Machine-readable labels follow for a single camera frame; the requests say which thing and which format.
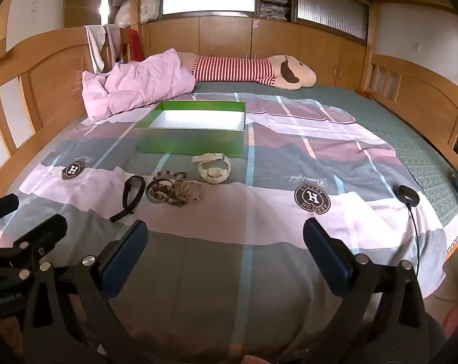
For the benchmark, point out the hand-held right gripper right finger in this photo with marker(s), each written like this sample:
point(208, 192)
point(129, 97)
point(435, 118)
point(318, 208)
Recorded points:
point(325, 261)

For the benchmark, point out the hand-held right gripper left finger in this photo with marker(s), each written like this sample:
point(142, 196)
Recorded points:
point(124, 261)

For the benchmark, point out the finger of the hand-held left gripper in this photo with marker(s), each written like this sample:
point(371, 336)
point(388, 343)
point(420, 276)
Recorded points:
point(3, 205)
point(47, 235)

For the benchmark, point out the black wristband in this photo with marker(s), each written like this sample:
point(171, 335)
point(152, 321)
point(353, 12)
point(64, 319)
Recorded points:
point(129, 193)

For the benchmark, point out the white wrist watch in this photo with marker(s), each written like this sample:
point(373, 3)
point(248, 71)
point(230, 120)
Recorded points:
point(213, 168)

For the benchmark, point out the green cardboard box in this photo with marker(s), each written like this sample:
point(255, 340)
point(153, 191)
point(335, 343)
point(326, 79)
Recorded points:
point(193, 142)

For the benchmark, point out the plaid bedsheet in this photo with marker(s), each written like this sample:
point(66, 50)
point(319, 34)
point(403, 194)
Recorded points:
point(221, 235)

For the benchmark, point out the black round device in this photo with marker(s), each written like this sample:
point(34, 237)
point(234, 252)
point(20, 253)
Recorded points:
point(404, 193)

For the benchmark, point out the pink quilt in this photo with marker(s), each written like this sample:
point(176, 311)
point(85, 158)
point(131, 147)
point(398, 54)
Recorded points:
point(138, 83)

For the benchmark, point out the grey white hanging garment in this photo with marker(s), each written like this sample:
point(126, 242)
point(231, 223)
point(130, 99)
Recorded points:
point(94, 47)

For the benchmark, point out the wooden bed footboard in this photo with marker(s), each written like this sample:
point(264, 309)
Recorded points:
point(418, 91)

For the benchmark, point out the pink grey hanging garment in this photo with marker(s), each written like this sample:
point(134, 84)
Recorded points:
point(113, 40)

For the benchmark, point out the red cloth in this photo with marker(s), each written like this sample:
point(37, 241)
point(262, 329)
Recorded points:
point(135, 45)

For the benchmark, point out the striped shirt plush doll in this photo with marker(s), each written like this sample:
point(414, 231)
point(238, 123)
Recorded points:
point(236, 69)

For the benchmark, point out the white stuffed bags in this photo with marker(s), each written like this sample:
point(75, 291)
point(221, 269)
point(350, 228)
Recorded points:
point(145, 5)

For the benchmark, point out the narrow frosted glass window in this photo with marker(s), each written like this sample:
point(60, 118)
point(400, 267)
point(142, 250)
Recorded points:
point(331, 7)

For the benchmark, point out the wall switch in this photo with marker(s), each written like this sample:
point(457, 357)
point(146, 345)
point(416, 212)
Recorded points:
point(415, 46)

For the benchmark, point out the wooden wall cabinets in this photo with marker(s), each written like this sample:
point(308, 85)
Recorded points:
point(221, 38)

